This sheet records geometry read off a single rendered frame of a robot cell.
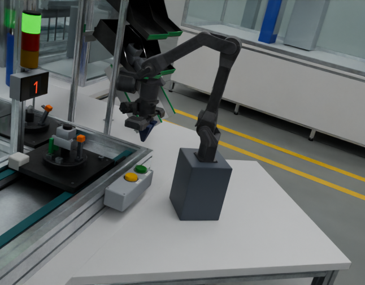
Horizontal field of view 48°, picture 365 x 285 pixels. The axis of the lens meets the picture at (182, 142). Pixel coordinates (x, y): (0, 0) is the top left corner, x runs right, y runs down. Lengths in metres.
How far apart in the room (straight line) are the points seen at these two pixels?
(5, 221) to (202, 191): 0.58
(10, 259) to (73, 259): 0.21
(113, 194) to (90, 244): 0.16
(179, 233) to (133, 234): 0.15
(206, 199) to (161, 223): 0.16
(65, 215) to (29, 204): 0.16
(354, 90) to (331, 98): 0.25
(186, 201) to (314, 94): 3.91
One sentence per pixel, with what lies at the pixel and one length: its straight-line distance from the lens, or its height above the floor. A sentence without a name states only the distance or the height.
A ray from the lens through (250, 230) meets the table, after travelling 1.43.
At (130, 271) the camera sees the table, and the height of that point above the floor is 0.86.
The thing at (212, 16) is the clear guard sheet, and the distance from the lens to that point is 5.44.
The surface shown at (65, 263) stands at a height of 0.86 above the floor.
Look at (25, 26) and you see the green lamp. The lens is 1.27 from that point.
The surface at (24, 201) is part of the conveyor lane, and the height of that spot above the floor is 0.92.
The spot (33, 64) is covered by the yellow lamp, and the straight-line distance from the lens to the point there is 1.29.
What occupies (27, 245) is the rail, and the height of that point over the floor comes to 0.96.
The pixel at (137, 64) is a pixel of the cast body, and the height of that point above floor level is 1.24.
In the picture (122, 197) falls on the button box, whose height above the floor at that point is 0.95.
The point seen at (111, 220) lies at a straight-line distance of 1.32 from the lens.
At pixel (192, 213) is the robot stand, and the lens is 1.37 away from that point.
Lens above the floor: 1.61
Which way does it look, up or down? 23 degrees down
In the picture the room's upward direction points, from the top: 12 degrees clockwise
